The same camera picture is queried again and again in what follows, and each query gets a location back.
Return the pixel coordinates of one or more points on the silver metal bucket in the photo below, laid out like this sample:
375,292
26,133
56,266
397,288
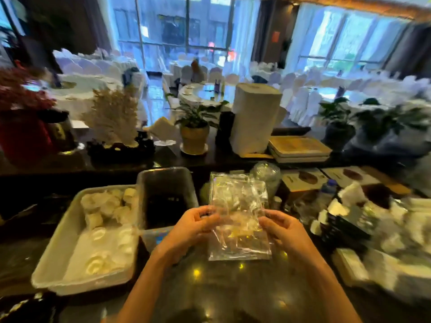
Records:
64,134

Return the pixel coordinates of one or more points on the clear bin with blue latch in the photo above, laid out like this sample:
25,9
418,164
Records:
165,181

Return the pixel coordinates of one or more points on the pale coral ornament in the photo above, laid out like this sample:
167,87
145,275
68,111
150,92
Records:
111,117

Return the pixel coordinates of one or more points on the water bottle with blue cap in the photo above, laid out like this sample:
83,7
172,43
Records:
327,193

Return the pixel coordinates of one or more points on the tall wrapped stack of cups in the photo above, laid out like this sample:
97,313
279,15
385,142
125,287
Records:
269,174

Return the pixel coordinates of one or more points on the black cylinder device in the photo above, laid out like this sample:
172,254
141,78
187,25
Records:
225,131

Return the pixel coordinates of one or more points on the yellow wooden board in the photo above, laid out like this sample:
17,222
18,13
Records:
256,155

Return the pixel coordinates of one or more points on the red vase with red flowers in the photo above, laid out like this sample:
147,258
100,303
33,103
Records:
20,131

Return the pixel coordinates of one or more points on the black flat tray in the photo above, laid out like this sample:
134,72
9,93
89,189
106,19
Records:
291,131

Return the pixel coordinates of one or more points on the tea box with brown print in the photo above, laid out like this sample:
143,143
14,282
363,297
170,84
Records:
350,174
303,179

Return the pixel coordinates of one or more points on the person's right forearm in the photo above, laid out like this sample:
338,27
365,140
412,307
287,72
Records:
330,296

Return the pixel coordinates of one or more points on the red wall sign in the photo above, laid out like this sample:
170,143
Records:
275,36

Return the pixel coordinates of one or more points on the pile of rolled white towels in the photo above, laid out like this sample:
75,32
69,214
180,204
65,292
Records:
101,205

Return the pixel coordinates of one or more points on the person's right hand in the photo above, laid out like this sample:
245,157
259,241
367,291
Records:
293,238

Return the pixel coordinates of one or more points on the green plant in tan pot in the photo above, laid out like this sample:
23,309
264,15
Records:
194,137

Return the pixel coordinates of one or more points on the person's left hand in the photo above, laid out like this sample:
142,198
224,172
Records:
188,232

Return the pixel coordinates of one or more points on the white saucer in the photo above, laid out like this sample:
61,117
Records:
185,152

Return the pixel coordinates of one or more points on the white plastic bin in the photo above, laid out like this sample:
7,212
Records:
54,255

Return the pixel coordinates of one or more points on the small white bottle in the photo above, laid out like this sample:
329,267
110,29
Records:
277,202

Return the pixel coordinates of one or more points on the small labelled cardboard box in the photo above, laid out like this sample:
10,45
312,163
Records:
350,267

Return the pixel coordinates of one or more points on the person's left forearm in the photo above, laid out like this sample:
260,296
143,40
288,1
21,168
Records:
144,296

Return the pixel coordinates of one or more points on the stack of black chopsticks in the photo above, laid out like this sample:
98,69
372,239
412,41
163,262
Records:
163,211

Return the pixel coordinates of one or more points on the black tray with fringed cloth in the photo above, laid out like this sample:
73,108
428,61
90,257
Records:
23,311

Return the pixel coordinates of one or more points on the round white dining table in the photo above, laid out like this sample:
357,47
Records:
205,94
97,62
80,87
336,94

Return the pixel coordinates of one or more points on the large glass window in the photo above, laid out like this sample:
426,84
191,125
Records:
346,40
168,30

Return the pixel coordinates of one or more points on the leafy plant in dark pot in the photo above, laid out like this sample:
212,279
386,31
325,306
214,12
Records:
338,134
394,131

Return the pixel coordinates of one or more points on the stacked wooden tea trays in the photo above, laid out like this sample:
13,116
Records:
299,147

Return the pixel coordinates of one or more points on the clear plastic bag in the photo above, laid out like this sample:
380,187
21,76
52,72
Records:
235,195

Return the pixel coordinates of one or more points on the large white paper roll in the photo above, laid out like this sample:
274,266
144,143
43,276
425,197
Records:
254,121

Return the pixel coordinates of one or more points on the group of white covered chairs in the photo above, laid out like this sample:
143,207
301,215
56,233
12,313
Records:
303,97

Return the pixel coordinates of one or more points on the black ornament base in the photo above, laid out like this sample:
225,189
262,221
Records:
114,154

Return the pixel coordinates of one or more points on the clear bag of white items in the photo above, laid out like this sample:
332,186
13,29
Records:
404,245

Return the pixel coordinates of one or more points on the white napkin in stemmed glass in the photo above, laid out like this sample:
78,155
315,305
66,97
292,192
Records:
162,129

